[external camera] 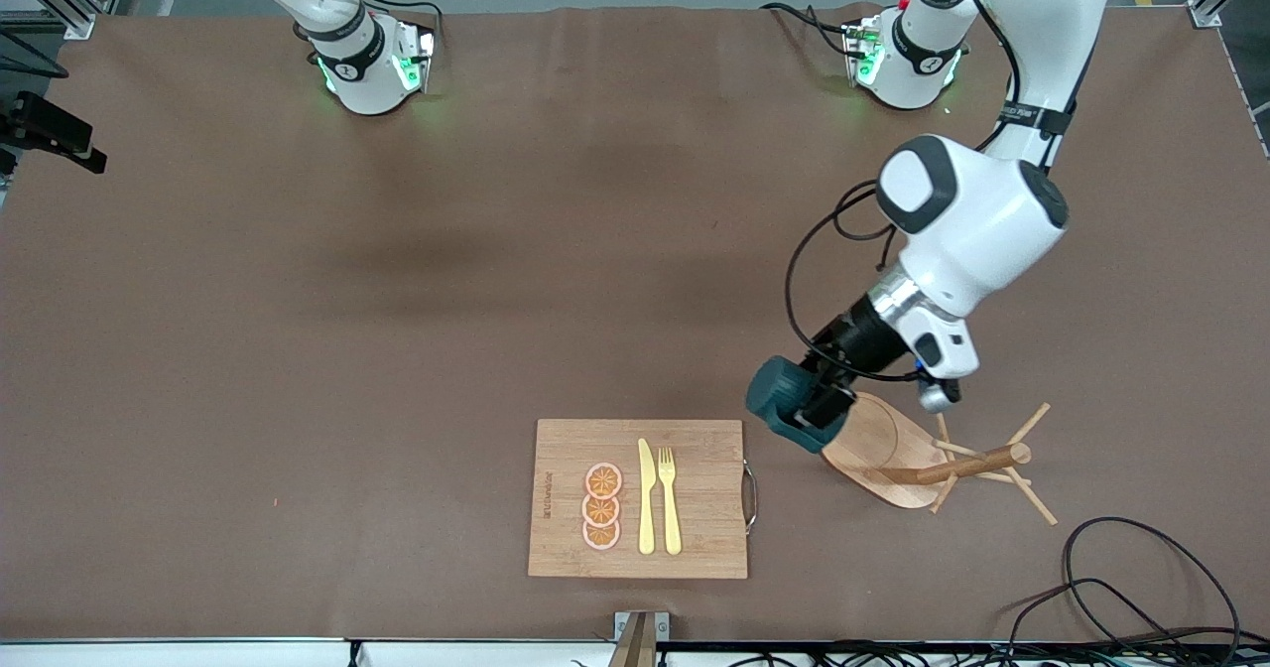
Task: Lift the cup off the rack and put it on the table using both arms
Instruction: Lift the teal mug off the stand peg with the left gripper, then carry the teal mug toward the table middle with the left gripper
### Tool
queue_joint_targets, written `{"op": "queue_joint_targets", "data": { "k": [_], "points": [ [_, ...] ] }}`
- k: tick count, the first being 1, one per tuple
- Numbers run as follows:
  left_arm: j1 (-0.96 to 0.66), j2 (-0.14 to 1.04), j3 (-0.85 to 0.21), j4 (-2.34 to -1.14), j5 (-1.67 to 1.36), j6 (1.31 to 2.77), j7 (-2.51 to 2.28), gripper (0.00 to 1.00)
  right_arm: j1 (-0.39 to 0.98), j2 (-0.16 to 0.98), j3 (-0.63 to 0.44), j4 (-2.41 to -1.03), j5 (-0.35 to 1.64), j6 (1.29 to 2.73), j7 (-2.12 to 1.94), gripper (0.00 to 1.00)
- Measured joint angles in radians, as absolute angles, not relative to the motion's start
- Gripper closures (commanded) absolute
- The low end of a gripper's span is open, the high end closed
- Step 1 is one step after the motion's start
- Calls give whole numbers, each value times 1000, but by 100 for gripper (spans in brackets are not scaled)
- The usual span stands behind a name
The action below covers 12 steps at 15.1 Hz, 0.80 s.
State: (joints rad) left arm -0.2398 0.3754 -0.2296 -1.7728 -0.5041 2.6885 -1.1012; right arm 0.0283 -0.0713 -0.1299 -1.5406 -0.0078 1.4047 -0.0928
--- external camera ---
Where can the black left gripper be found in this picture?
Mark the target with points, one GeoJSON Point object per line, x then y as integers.
{"type": "Point", "coordinates": [855, 337]}

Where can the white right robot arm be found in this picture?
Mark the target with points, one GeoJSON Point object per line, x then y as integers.
{"type": "Point", "coordinates": [357, 62]}

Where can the black clamp device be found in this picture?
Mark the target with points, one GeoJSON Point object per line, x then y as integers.
{"type": "Point", "coordinates": [50, 126]}

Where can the orange fruit slice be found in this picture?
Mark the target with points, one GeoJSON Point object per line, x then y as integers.
{"type": "Point", "coordinates": [601, 536]}
{"type": "Point", "coordinates": [603, 480]}
{"type": "Point", "coordinates": [600, 510]}

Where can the wooden mug tree rack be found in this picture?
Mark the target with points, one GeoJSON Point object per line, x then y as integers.
{"type": "Point", "coordinates": [878, 454]}

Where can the yellow plastic fork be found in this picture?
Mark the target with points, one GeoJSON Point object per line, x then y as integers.
{"type": "Point", "coordinates": [671, 508]}

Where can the wooden cutting board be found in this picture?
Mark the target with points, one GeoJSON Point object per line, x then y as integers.
{"type": "Point", "coordinates": [695, 488]}

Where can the metal table edge bracket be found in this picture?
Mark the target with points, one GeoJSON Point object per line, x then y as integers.
{"type": "Point", "coordinates": [635, 637]}

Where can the yellow plastic knife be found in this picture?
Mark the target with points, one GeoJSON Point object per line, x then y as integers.
{"type": "Point", "coordinates": [646, 498]}

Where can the teal ribbed ceramic cup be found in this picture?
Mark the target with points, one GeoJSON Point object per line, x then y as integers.
{"type": "Point", "coordinates": [774, 389]}

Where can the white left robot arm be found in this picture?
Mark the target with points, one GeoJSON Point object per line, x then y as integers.
{"type": "Point", "coordinates": [982, 220]}

